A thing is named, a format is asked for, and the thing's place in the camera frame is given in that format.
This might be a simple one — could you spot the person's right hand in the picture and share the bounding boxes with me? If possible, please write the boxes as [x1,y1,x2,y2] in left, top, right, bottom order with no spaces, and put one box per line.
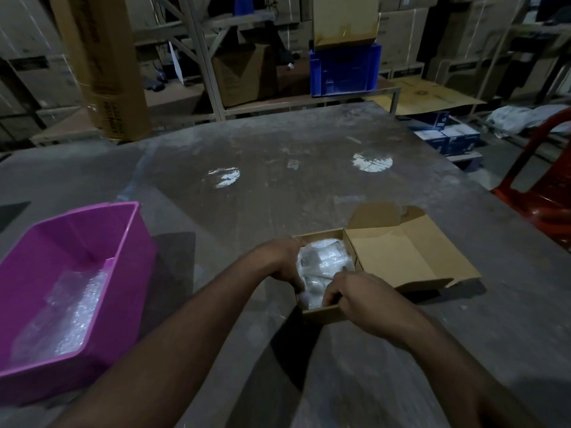
[322,270,430,349]

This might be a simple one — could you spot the person's left hand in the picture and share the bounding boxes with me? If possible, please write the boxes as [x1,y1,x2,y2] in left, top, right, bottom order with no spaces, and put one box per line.
[254,237,309,294]

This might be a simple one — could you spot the bubble-wrapped items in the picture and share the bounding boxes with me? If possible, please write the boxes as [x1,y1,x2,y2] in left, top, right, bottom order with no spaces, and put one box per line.
[297,238,356,275]

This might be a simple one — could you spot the small brown cardboard box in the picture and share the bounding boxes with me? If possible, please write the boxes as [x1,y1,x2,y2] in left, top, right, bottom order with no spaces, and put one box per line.
[292,202,482,325]

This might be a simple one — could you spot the pile of bubble wrap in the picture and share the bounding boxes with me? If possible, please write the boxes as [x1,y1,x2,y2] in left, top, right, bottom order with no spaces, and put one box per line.
[8,269,110,366]

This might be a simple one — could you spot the person's left forearm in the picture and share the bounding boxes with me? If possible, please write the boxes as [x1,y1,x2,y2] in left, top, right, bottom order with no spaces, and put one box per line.
[49,249,286,428]

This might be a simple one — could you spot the person's right forearm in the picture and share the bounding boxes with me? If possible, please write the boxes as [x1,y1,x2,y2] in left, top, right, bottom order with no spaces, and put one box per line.
[403,318,543,428]

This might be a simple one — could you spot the blue and white product box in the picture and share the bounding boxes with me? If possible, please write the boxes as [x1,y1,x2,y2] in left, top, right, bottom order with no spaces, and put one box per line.
[441,123,481,156]
[413,130,449,156]

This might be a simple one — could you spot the dark blue product box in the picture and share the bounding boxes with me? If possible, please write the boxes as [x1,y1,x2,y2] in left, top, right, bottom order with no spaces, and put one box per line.
[408,111,450,131]

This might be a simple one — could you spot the flattened printed cardboard sheet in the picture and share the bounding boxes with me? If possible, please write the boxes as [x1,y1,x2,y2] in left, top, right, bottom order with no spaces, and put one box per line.
[368,76,487,117]

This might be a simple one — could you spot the flat cardboard sheet with tape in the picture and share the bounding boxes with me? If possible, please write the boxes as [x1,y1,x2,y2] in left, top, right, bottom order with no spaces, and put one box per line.
[312,0,381,51]

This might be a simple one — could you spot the tall narrow cardboard carton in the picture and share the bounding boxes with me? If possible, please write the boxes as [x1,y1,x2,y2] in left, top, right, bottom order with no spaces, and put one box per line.
[48,0,152,143]

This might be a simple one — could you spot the pink plastic bin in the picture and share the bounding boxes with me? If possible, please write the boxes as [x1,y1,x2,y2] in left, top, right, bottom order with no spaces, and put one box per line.
[0,202,158,406]

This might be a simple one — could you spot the open brown carton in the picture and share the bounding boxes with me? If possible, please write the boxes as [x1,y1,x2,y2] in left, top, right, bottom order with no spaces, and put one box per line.
[212,43,278,108]

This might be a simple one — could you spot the red plastic chair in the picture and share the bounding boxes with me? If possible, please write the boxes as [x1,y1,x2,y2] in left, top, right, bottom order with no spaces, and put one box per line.
[490,107,571,253]

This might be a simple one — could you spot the blue plastic crate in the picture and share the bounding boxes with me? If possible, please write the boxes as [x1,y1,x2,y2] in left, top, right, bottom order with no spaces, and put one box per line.
[309,43,383,97]

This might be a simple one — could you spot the grey metal storage rack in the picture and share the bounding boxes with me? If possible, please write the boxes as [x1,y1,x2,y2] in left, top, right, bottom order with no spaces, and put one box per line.
[31,0,401,146]

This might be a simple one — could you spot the small dark object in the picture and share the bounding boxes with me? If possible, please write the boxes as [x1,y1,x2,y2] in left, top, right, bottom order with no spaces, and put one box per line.
[145,70,169,92]

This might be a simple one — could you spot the white paper sheet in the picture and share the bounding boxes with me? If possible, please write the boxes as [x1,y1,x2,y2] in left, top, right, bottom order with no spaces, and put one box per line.
[168,40,186,85]

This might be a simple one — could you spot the white plastic bag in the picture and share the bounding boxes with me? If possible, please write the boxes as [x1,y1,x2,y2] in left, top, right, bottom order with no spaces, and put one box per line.
[485,104,568,138]

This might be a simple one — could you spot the metal frame table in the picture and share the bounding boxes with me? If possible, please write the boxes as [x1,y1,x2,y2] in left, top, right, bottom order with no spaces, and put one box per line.
[472,20,571,112]

